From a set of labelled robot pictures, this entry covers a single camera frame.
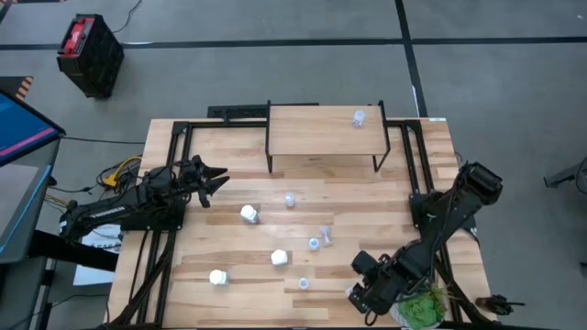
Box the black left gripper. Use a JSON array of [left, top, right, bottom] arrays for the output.
[[178, 154, 230, 209]]

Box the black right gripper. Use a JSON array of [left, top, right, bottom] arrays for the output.
[[348, 250, 400, 317]]

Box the wooden shelf with black legs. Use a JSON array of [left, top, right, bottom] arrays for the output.
[[264, 99, 392, 174]]

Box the black power strip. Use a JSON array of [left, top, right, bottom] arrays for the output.
[[206, 104, 270, 121]]

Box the green succulent in white pot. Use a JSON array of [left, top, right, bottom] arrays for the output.
[[392, 288, 449, 330]]

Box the white paper sheet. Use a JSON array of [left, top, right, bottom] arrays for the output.
[[72, 224, 124, 288]]

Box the black support beam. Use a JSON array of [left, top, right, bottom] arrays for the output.
[[27, 228, 119, 272]]

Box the black and red crate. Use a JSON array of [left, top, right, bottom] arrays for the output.
[[56, 12, 126, 100]]

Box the grey cart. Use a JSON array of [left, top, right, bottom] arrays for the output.
[[0, 137, 63, 267]]

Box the blue screen monitor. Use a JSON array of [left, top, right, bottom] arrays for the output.
[[0, 89, 66, 167]]

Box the orange black striped board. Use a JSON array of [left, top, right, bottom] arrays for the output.
[[0, 75, 36, 103]]

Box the grey chair base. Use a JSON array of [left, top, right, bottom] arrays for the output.
[[543, 155, 587, 189]]

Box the black metal table frame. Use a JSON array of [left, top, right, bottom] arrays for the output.
[[107, 116, 496, 330]]

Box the thin black floor cable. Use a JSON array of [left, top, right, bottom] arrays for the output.
[[61, 136, 146, 146], [112, 0, 143, 34]]

